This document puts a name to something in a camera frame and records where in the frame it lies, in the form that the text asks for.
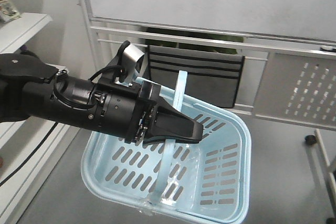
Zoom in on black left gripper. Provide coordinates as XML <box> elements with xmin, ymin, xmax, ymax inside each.
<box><xmin>90</xmin><ymin>81</ymin><xmax>203</xmax><ymax>145</ymax></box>

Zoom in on light blue plastic basket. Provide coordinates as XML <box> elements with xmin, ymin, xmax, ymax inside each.
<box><xmin>81</xmin><ymin>71</ymin><xmax>251</xmax><ymax>223</ymax></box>

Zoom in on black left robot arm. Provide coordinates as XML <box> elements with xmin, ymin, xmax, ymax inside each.
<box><xmin>1</xmin><ymin>54</ymin><xmax>203</xmax><ymax>145</ymax></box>

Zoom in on white metal shelf unit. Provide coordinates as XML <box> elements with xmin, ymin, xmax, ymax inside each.
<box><xmin>1</xmin><ymin>13</ymin><xmax>78</xmax><ymax>223</ymax></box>

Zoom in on white whiteboard stand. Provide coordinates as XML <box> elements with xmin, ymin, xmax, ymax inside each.
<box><xmin>81</xmin><ymin>0</ymin><xmax>335</xmax><ymax>223</ymax></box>

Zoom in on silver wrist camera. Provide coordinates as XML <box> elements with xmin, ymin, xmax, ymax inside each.
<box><xmin>99</xmin><ymin>40</ymin><xmax>145</xmax><ymax>87</ymax></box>

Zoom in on black cable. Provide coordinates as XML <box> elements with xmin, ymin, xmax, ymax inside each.
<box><xmin>0</xmin><ymin>123</ymin><xmax>57</xmax><ymax>187</ymax></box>

